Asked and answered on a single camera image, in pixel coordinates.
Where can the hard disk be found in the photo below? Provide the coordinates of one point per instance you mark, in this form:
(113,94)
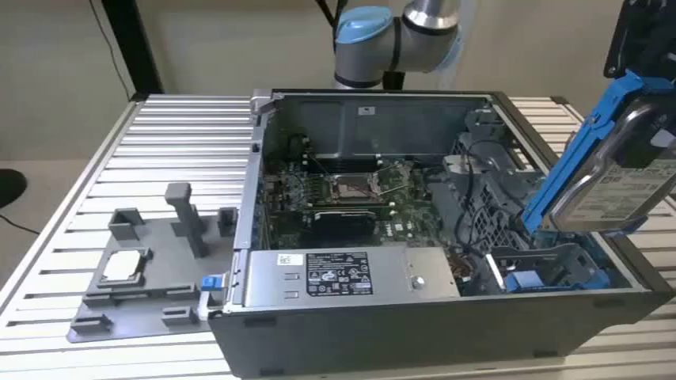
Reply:
(607,194)

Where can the black round chair base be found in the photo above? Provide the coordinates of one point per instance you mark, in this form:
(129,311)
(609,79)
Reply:
(11,188)

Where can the black graphics card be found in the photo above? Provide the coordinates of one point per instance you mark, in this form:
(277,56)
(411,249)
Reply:
(338,225)

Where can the disk bay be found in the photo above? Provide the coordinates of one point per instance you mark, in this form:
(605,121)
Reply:
(561,269)

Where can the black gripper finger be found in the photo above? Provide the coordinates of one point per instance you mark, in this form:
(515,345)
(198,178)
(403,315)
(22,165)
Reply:
(650,152)

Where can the green motherboard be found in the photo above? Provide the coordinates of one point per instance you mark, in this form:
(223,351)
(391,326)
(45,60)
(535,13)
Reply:
(410,206)

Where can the CPU socket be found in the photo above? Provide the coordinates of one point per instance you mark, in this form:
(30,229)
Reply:
(351,186)

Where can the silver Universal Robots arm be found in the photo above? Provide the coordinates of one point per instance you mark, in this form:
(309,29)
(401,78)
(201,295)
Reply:
(370,47)

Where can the black RAM slot bank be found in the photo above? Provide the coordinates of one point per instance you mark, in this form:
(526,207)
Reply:
(343,163)

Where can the grey metal drive cage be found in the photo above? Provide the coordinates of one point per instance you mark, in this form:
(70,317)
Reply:
(486,178)

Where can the black upright pole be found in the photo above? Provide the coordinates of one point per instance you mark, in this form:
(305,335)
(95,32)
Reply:
(135,47)

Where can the black open PC case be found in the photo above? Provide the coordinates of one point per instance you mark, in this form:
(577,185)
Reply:
(370,340)

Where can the silver CPU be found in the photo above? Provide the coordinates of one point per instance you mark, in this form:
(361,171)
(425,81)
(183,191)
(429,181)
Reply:
(125,267)

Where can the silver power supply unit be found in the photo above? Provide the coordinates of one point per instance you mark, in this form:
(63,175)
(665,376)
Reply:
(391,273)

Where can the grey parts rack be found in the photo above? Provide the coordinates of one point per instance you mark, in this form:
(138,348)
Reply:
(159,237)

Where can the blue case latch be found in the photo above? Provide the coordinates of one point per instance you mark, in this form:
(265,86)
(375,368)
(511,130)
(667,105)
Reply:
(211,283)

